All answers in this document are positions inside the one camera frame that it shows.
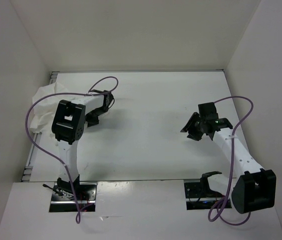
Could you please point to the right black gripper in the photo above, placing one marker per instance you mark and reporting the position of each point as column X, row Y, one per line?
column 190, row 125

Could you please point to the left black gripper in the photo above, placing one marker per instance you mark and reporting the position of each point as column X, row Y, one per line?
column 90, row 121

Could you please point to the white skirt cloth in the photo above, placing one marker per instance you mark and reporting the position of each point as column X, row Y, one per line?
column 44, row 111

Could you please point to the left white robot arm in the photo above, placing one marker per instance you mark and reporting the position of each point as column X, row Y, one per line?
column 68, row 127

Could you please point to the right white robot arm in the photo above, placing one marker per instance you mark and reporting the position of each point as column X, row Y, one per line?
column 250, row 187

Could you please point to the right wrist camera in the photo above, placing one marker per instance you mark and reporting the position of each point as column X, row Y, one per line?
column 207, row 111

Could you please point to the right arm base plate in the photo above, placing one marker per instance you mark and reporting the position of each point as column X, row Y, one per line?
column 197, row 199

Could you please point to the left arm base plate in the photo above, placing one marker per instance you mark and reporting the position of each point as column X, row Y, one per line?
column 63, row 202

